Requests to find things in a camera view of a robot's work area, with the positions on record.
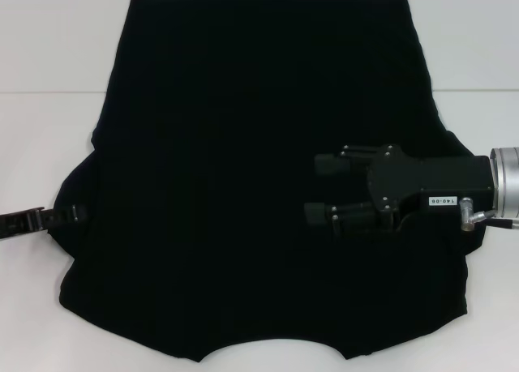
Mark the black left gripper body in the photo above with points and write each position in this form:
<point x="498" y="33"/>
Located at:
<point x="20" y="224"/>

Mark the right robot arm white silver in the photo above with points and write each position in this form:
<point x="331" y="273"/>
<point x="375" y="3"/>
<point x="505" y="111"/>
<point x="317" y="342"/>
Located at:
<point x="507" y="181"/>

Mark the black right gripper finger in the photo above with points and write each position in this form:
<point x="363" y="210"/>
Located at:
<point x="314" y="215"/>
<point x="328" y="164"/>

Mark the black shirt with FREE print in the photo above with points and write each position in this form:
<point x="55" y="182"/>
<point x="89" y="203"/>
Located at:
<point x="223" y="145"/>

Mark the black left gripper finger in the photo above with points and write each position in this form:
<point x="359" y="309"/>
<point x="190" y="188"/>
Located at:
<point x="61" y="217"/>

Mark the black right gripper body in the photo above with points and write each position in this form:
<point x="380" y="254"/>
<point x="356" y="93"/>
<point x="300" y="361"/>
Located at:
<point x="425" y="177"/>

